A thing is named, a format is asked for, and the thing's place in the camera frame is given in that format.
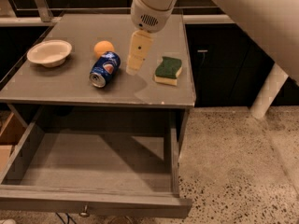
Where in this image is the white bowl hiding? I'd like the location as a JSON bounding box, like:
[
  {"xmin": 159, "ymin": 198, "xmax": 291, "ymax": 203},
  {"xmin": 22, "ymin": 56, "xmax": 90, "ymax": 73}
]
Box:
[{"xmin": 27, "ymin": 40, "xmax": 72, "ymax": 68}]

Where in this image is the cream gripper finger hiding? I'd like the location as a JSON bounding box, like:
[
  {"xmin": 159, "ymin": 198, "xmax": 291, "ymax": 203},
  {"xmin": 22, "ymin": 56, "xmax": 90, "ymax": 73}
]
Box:
[{"xmin": 126, "ymin": 30, "xmax": 153, "ymax": 76}]

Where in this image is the orange fruit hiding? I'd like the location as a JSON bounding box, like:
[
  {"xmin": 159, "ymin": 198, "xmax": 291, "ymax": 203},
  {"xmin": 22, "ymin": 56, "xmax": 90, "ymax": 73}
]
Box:
[{"xmin": 93, "ymin": 40, "xmax": 115, "ymax": 58}]

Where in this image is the green yellow sponge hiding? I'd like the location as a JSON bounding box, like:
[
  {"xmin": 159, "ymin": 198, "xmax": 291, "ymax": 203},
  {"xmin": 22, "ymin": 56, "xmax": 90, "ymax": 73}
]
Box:
[{"xmin": 154, "ymin": 56, "xmax": 182, "ymax": 86}]

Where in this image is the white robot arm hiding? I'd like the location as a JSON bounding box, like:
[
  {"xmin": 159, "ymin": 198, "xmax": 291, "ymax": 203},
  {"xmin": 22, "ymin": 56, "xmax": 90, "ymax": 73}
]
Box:
[{"xmin": 131, "ymin": 0, "xmax": 299, "ymax": 119}]

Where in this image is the dark lower cabinet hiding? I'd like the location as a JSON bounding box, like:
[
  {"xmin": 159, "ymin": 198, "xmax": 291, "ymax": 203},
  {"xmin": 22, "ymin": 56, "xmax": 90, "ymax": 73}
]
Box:
[{"xmin": 185, "ymin": 23, "xmax": 299, "ymax": 108}]

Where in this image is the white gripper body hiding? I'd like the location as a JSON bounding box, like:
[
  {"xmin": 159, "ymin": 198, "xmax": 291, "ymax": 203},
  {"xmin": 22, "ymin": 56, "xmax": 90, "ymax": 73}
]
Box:
[{"xmin": 131, "ymin": 0, "xmax": 172, "ymax": 33}]

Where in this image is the metal railing frame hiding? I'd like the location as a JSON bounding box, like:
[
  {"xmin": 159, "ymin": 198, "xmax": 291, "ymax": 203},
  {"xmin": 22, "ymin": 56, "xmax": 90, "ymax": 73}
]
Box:
[{"xmin": 1, "ymin": 0, "xmax": 232, "ymax": 25}]

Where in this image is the blue pepsi can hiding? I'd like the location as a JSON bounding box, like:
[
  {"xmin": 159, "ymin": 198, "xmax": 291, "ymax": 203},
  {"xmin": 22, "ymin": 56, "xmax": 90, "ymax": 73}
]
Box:
[{"xmin": 89, "ymin": 51, "xmax": 121, "ymax": 88}]

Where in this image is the open grey top drawer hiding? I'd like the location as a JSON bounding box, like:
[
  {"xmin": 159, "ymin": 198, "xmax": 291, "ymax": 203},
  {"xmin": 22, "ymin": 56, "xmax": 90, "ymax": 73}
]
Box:
[{"xmin": 0, "ymin": 106, "xmax": 192, "ymax": 218}]

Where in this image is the grey cabinet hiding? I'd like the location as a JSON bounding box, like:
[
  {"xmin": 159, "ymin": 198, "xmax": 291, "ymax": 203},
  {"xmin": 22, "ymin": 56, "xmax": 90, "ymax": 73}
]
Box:
[{"xmin": 0, "ymin": 13, "xmax": 197, "ymax": 161}]

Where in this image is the metal drawer knob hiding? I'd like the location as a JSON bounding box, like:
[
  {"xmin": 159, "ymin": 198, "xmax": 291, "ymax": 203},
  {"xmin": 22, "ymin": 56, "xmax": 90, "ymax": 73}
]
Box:
[{"xmin": 79, "ymin": 205, "xmax": 90, "ymax": 217}]

